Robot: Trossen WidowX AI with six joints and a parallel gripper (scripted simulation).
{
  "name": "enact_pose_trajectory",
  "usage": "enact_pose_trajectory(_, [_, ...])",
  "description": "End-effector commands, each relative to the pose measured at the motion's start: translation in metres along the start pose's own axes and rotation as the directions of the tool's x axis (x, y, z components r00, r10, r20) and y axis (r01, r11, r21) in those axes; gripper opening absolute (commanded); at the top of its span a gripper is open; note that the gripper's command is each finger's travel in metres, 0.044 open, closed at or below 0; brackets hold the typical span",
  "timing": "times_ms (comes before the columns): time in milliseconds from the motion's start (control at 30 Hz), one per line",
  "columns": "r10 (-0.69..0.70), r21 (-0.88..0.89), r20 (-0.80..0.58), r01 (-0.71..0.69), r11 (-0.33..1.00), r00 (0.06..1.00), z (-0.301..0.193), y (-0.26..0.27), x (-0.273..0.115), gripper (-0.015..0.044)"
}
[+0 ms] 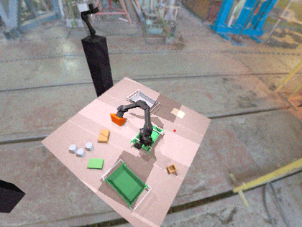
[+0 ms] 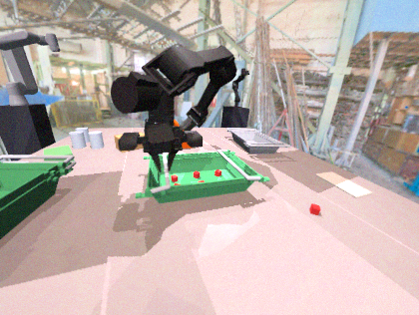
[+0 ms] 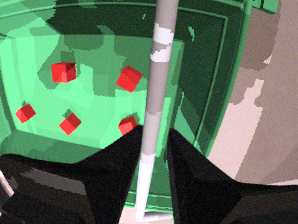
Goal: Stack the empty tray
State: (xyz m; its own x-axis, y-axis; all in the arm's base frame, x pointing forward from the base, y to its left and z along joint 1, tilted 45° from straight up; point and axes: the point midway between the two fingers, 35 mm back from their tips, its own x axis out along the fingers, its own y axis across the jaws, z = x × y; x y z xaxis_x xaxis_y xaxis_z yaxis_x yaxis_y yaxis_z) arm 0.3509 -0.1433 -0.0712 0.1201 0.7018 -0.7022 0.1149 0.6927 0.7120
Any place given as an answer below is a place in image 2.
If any white flat panel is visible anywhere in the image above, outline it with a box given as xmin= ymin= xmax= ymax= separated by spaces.
xmin=316 ymin=172 xmax=373 ymax=198

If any tan rectangular block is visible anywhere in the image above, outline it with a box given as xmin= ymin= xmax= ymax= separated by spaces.
xmin=114 ymin=132 xmax=145 ymax=153

